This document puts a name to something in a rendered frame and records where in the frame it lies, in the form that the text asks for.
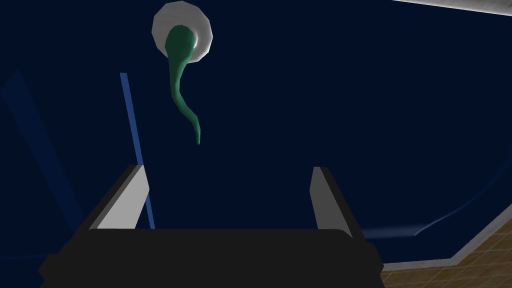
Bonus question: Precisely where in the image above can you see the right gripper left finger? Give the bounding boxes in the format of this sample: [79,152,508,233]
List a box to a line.
[88,163,151,231]

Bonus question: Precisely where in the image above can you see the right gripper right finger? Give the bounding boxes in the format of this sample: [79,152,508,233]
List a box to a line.
[309,166,364,241]

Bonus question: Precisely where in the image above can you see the dark blue door leaf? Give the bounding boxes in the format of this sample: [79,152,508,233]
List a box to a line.
[0,0,512,273]

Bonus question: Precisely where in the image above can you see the green and white door handle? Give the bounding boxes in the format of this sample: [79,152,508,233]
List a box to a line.
[151,1,214,146]

